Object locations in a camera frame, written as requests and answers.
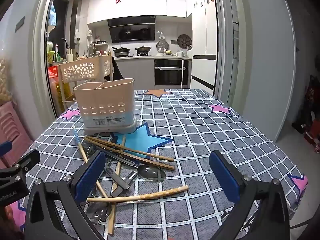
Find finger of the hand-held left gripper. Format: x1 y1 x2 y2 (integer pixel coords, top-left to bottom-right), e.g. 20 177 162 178
0 140 13 157
0 149 41 181

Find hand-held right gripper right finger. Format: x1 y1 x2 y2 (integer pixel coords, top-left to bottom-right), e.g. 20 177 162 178
209 150 292 240

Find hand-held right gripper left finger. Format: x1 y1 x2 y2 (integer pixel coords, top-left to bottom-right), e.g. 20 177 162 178
24 151 107 240

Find clear plastic spoon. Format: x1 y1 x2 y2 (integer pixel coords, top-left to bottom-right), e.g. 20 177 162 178
81 139 98 157

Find dark grey handled utensil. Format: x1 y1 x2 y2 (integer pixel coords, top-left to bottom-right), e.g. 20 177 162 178
104 158 132 190

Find black handled utensil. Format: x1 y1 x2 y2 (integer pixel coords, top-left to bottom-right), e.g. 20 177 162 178
111 169 140 197

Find light wooden chopstick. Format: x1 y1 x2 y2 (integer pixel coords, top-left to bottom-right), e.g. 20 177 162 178
108 136 126 234
86 185 189 203

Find brown wooden chopstick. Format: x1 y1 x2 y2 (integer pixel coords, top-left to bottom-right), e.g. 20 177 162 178
83 138 176 170
85 136 175 161

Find beige plastic utensil holder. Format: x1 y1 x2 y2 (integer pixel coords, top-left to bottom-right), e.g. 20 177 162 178
73 78 137 135

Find pink plastic stool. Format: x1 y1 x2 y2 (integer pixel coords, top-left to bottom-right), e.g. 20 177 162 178
0 101 33 168

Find checked star tablecloth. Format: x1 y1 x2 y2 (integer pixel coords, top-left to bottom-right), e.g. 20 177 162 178
17 88 308 240

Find red plastic crate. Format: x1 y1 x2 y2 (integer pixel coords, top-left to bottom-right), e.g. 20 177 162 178
48 65 60 79

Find beige flower-cutout basket trolley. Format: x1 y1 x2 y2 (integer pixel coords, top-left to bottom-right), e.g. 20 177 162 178
58 55 113 115

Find dark red floor clutter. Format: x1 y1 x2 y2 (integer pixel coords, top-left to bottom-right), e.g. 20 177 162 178
292 75 320 153

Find black built-in oven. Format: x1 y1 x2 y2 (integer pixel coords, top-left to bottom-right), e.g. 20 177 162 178
154 59 189 86

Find black wok with lid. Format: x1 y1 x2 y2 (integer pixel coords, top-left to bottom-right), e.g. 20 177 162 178
135 45 152 55

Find white refrigerator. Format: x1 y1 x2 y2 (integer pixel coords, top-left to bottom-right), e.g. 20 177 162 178
186 0 218 90

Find black range hood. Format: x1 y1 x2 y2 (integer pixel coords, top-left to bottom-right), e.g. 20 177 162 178
107 16 156 43

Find white upper cabinets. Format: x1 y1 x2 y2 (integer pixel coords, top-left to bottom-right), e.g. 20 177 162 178
87 0 187 24

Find grey wall switch plate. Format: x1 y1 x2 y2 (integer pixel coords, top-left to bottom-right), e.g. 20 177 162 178
15 16 26 32

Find round dark wall rack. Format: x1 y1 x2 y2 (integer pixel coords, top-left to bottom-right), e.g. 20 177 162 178
177 34 192 49

